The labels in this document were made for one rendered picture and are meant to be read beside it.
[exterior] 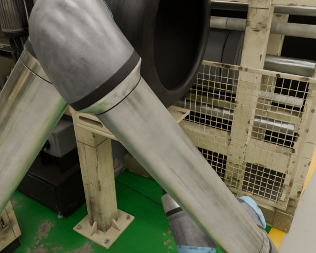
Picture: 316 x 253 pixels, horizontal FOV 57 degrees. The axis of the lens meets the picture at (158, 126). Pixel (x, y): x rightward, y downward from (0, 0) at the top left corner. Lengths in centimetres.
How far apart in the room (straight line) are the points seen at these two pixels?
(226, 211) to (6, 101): 41
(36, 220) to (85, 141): 76
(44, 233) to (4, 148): 142
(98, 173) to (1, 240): 61
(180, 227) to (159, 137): 38
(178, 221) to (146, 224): 115
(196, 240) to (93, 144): 85
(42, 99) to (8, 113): 6
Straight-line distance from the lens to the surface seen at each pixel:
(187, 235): 74
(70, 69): 36
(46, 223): 201
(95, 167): 153
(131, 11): 84
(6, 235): 182
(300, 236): 201
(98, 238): 184
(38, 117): 54
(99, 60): 36
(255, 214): 75
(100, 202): 168
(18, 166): 60
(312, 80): 133
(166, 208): 76
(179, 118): 129
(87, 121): 127
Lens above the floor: 140
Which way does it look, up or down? 29 degrees down
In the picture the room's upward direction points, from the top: straight up
